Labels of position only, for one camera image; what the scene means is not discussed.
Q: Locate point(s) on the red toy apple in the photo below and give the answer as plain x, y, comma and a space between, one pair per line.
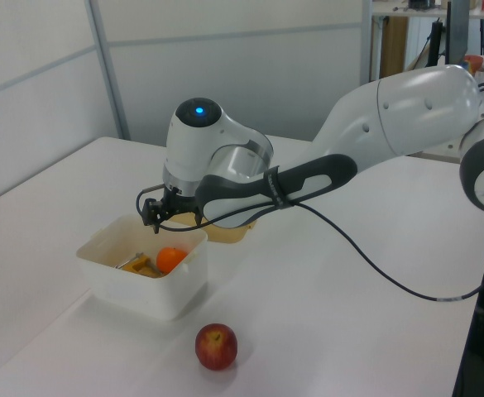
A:
217, 347

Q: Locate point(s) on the slim grey partition post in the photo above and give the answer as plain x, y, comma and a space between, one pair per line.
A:
367, 41

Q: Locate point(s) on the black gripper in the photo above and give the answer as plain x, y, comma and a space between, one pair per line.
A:
179, 204

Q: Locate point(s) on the black monitor stand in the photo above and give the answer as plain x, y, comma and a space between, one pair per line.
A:
436, 41

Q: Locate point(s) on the small yellow C-clamp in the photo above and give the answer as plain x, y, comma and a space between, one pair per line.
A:
142, 264

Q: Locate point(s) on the cream plastic container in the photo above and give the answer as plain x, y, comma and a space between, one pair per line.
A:
142, 293

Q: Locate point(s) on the tan plastic lid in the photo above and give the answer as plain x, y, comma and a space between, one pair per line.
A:
225, 235

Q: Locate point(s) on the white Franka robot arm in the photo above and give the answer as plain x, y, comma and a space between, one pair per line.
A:
411, 107

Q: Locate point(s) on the red bowl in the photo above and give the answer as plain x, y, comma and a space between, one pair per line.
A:
474, 63

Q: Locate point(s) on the wooden cabinet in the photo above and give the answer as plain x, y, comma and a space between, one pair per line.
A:
392, 45

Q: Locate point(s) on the orange toy fruit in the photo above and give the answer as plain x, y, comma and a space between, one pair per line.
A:
171, 258

